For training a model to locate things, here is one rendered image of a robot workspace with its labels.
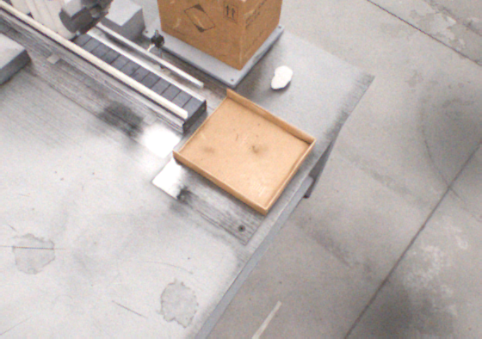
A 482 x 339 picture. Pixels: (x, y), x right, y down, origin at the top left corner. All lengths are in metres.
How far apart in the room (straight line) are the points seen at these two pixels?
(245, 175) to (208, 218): 0.16
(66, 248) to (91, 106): 0.43
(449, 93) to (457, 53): 0.31
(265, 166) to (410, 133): 1.36
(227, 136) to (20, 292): 0.65
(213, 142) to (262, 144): 0.14
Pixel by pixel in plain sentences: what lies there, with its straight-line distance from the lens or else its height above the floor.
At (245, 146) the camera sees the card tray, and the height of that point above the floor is 0.83.
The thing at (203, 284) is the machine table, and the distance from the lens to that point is 1.13.
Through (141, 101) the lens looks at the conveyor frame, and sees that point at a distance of 1.33.
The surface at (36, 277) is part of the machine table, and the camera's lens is 1.21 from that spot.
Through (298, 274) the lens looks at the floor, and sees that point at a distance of 2.02.
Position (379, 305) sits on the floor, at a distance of 2.07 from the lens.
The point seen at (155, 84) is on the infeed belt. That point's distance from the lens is 1.35.
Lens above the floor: 1.92
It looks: 61 degrees down
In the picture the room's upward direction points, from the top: 5 degrees clockwise
